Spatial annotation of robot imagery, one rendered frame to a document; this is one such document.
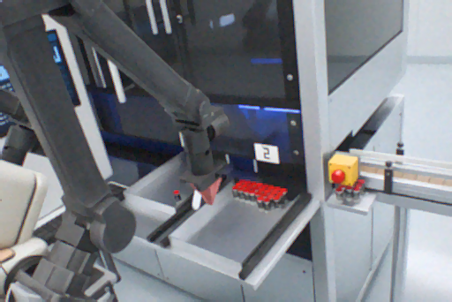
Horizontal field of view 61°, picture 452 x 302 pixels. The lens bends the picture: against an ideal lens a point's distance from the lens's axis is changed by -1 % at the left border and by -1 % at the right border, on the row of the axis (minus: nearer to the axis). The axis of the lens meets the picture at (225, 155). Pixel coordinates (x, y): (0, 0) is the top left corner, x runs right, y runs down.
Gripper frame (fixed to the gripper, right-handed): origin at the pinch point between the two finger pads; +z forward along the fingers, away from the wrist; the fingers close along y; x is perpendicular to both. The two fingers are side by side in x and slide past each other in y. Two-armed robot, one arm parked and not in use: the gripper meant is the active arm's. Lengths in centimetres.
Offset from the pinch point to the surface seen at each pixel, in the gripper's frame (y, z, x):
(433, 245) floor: 134, 112, -31
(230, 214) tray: 19.6, 21.2, 11.8
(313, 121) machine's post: 38.2, -5.5, -10.0
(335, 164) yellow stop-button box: 37.4, 7.3, -16.2
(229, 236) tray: 10.4, 21.0, 5.6
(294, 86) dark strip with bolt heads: 38.8, -15.6, -4.5
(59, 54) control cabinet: 25, -29, 88
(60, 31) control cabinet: 29, -37, 89
